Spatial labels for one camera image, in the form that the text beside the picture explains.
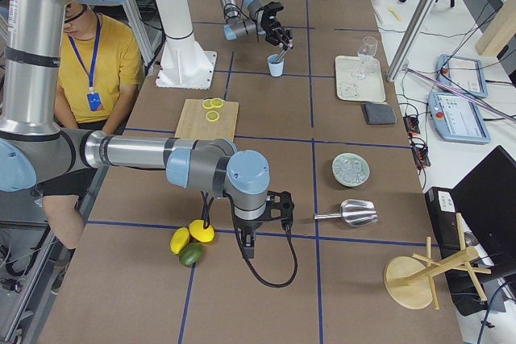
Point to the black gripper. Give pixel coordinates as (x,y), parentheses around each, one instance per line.
(267,24)
(247,225)

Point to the steel muddler black tip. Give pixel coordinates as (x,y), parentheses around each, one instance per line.
(281,55)

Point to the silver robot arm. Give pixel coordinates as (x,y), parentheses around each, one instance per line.
(35,148)
(256,17)

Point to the light blue paper cup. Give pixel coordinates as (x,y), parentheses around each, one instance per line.
(275,66)

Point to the whole yellow lemon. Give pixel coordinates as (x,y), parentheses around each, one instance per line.
(201,231)
(179,240)

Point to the clear wine glass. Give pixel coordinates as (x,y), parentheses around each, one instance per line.
(366,51)

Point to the cream bear tray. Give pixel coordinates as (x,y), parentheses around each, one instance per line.
(369,89)

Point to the metal ice scoop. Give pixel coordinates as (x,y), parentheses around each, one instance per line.
(354,213)

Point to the grey folded cloth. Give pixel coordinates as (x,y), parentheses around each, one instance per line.
(378,113)

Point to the green bowl of ice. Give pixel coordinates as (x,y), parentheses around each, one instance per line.
(350,169)

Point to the bamboo cutting board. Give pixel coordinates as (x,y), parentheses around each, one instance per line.
(193,124)

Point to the wooden mug tree stand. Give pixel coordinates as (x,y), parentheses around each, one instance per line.
(410,280)

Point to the teach pendant far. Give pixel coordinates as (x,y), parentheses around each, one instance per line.
(459,72)

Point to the teach pendant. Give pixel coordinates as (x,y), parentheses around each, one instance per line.
(456,119)
(459,72)

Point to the person in yellow shirt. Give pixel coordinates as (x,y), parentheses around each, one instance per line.
(99,76)

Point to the teach pendant near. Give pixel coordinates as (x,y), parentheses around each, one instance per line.
(456,119)

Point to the black computer monitor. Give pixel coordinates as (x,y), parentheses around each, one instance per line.
(486,199)

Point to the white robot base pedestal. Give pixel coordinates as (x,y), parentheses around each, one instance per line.
(184,64)

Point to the aluminium frame post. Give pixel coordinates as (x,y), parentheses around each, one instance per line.
(408,39)

